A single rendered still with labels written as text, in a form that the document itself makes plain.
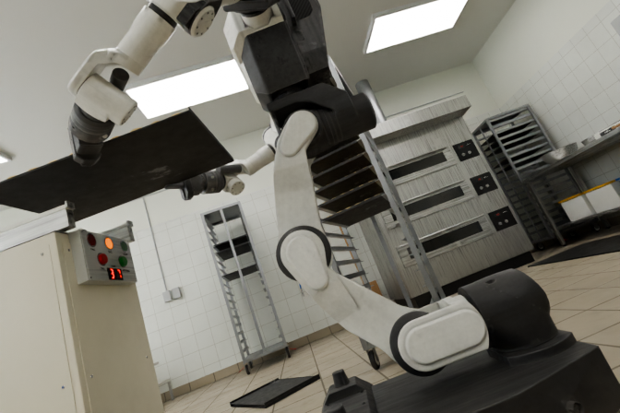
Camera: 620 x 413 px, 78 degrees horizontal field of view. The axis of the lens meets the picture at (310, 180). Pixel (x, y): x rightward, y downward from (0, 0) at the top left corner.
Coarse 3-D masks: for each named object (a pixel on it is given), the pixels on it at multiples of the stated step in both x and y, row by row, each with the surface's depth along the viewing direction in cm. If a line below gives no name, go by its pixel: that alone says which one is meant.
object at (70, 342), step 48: (48, 240) 94; (0, 288) 92; (48, 288) 91; (96, 288) 102; (0, 336) 89; (48, 336) 88; (96, 336) 95; (144, 336) 116; (0, 384) 86; (48, 384) 85; (96, 384) 89; (144, 384) 107
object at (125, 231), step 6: (126, 222) 125; (132, 222) 128; (114, 228) 125; (120, 228) 125; (126, 228) 125; (102, 234) 125; (108, 234) 125; (114, 234) 125; (120, 234) 124; (126, 234) 124; (132, 234) 126; (132, 240) 125
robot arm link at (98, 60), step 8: (112, 48) 78; (88, 56) 76; (96, 56) 76; (104, 56) 76; (112, 56) 76; (120, 56) 77; (128, 56) 77; (88, 64) 76; (96, 64) 76; (104, 64) 77; (112, 64) 81; (120, 64) 77; (128, 64) 78; (136, 64) 78; (80, 72) 76; (88, 72) 76; (96, 72) 79; (136, 72) 79; (72, 80) 76; (80, 80) 76; (72, 88) 77
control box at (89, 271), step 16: (80, 240) 99; (96, 240) 105; (112, 240) 113; (80, 256) 97; (96, 256) 102; (112, 256) 110; (128, 256) 119; (80, 272) 96; (96, 272) 100; (112, 272) 106; (128, 272) 115
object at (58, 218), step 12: (72, 204) 100; (36, 216) 97; (48, 216) 97; (60, 216) 97; (72, 216) 99; (12, 228) 97; (24, 228) 97; (36, 228) 96; (48, 228) 96; (60, 228) 96; (72, 228) 98; (0, 240) 96; (12, 240) 96; (24, 240) 96
